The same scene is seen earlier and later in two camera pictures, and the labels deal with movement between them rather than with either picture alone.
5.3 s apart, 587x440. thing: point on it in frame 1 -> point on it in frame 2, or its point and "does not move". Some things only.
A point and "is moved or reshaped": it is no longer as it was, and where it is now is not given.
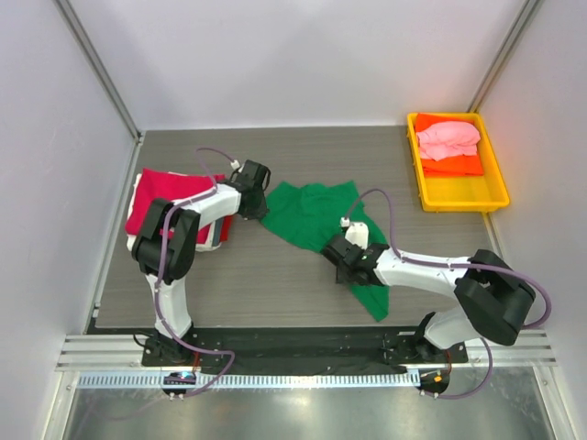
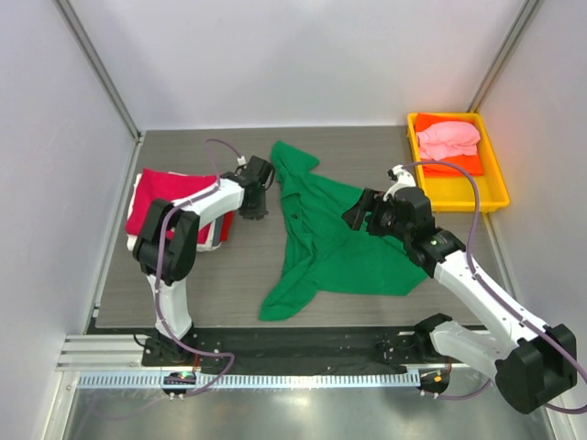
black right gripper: x=342 y=264 -> x=368 y=213
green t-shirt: x=315 y=213 is moved or reshaped
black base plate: x=305 y=350 does not move
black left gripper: x=260 y=212 does not move
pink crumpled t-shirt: x=448 y=138 does not move
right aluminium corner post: x=528 y=7 does not move
